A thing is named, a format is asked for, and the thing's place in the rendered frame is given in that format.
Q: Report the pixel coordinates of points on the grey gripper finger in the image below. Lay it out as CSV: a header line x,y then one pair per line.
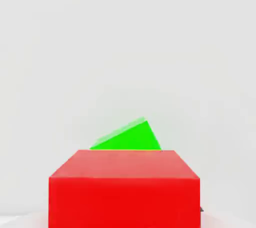
x,y
201,209

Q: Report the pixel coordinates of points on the small red cube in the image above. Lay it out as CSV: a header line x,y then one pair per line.
x,y
124,198

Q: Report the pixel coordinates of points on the small green cube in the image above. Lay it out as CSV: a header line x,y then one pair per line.
x,y
132,139

